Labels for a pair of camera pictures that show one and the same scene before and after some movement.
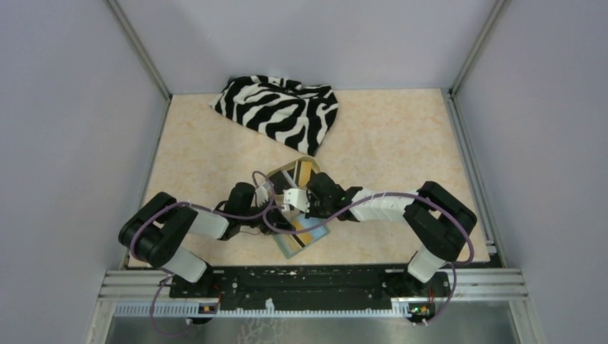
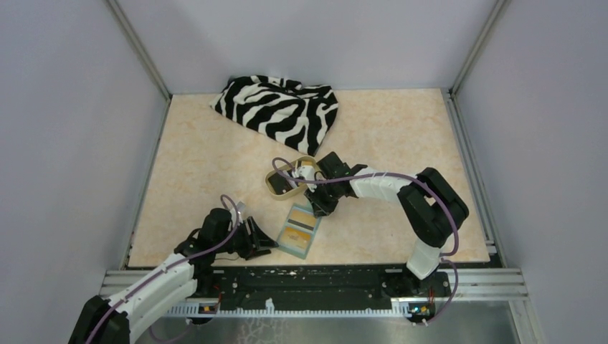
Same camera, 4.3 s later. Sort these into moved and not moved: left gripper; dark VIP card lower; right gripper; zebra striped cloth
Moved: left gripper; right gripper
Not moved: zebra striped cloth; dark VIP card lower
